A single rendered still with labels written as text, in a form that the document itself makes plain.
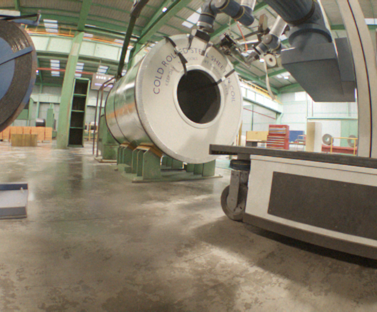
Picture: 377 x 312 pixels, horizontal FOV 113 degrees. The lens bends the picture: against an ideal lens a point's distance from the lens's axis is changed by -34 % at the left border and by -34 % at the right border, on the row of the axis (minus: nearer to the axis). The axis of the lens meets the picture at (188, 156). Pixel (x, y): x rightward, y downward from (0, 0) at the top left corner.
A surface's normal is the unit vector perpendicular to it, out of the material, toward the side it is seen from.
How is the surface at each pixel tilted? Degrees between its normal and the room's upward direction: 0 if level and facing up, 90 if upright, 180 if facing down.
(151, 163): 90
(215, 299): 0
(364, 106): 90
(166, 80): 90
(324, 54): 90
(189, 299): 0
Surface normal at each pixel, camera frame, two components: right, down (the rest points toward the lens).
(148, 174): 0.58, 0.09
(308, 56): -0.76, -0.01
